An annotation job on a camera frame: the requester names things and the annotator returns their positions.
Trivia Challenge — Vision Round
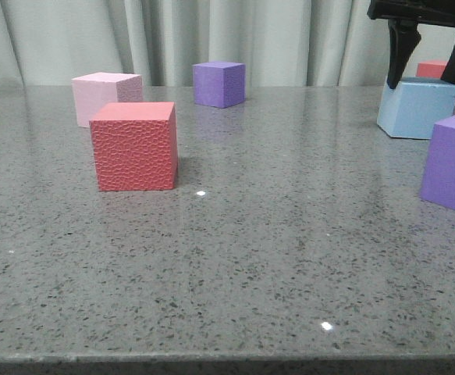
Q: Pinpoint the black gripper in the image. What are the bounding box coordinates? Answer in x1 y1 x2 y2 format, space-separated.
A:
367 0 455 89

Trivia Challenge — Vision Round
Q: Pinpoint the light blue foam cube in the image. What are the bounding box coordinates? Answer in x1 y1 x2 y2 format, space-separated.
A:
376 77 455 140

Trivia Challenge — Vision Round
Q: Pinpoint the far red foam cube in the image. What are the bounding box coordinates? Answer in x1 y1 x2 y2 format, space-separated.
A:
416 59 446 78

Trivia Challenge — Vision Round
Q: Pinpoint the near purple foam cube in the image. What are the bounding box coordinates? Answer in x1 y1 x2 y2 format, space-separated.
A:
420 115 455 210

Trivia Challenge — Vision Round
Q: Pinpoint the purple foam cube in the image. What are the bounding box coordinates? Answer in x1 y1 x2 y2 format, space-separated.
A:
193 61 246 109
420 115 455 210

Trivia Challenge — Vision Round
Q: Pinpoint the far purple foam cube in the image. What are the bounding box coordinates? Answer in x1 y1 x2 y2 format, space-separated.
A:
193 61 246 109

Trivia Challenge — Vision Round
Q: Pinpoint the textured red foam cube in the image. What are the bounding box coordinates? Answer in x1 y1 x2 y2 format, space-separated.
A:
90 102 178 191

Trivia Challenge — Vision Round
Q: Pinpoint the pink foam cube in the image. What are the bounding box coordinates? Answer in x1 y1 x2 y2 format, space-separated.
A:
71 72 144 128

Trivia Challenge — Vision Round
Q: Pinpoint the grey-green curtain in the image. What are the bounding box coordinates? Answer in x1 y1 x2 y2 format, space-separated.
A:
0 0 455 88

